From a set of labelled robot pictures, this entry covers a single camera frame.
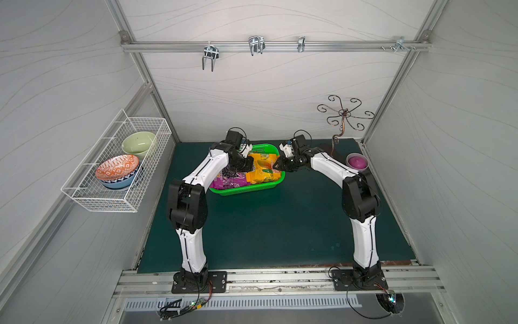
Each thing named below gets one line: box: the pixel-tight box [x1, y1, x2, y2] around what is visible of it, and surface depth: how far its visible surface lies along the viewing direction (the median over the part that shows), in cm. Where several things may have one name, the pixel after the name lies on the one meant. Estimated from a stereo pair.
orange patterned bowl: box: [95, 154, 139, 181], surface depth 64 cm
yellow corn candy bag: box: [245, 153, 282, 185], surface depth 95 cm
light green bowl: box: [121, 130, 156, 160], surface depth 73 cm
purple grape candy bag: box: [209, 172, 251, 189], surface depth 92 cm
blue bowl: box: [98, 166, 139, 189], surface depth 58 cm
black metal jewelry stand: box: [317, 94, 376, 157], surface depth 90 cm
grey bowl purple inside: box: [346, 152, 369, 173], surface depth 106 cm
